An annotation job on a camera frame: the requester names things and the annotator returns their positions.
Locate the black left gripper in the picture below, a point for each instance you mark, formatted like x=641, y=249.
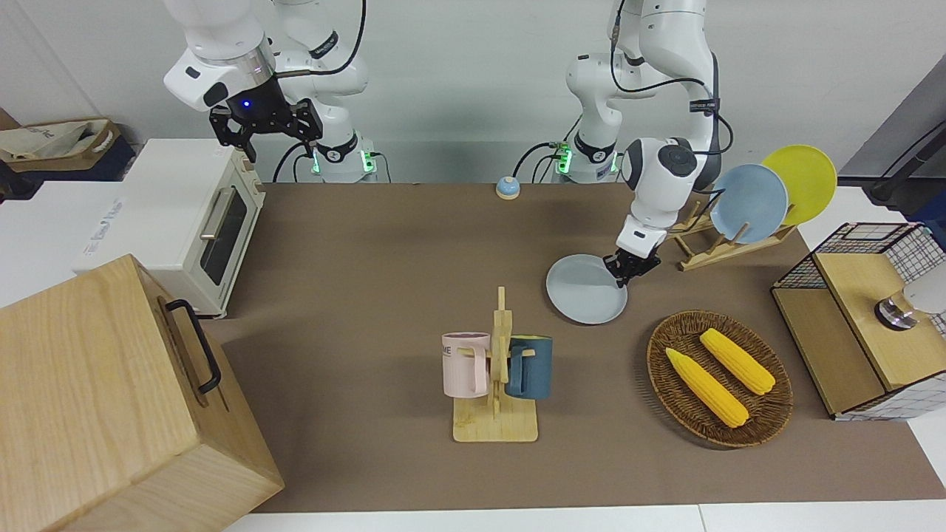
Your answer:
x=634, y=264

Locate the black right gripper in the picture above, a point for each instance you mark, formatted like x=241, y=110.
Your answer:
x=255, y=111

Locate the gray round plate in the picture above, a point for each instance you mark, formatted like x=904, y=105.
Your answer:
x=580, y=292

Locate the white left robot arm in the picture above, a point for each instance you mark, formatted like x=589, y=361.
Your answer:
x=658, y=177

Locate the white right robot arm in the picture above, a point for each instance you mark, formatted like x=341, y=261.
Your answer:
x=222, y=37

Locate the wooden plate rack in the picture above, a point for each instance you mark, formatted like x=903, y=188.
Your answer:
x=728, y=251

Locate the light blue plate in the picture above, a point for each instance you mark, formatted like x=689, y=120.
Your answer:
x=750, y=203

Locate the yellow plate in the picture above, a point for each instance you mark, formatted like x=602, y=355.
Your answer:
x=809, y=177

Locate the dark teal mug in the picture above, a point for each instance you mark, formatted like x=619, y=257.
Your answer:
x=536, y=369

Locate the yellow corn cob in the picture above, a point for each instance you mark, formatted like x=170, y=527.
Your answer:
x=737, y=362
x=706, y=388

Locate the white toaster oven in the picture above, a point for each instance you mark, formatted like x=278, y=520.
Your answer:
x=162, y=207

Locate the blue call bell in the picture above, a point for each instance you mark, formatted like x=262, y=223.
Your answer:
x=508, y=188

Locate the dark blue box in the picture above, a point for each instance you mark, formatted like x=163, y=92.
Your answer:
x=118, y=166

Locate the pink mug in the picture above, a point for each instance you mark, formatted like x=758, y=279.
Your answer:
x=462, y=369

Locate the brown wicker basket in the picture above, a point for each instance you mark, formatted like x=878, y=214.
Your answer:
x=768, y=414

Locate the wooden mug tree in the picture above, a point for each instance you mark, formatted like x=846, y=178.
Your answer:
x=495, y=427

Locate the beige tote bag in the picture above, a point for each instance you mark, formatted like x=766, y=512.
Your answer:
x=52, y=144

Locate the black stand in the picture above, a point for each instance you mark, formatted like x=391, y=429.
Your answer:
x=905, y=170

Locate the white cylinder glass base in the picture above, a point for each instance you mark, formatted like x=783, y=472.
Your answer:
x=927, y=292

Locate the wooden drawer cabinet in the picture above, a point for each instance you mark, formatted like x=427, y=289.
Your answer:
x=96, y=414

